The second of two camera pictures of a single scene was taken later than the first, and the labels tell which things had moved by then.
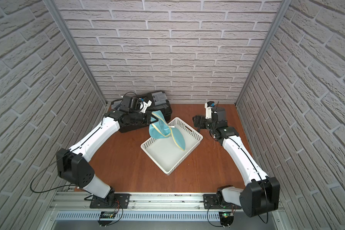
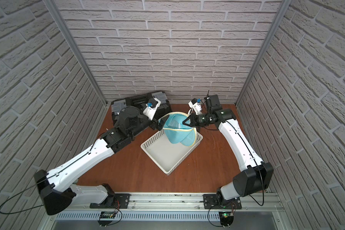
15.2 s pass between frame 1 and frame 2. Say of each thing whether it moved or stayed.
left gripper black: moved
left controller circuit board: stayed
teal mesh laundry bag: moved
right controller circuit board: stayed
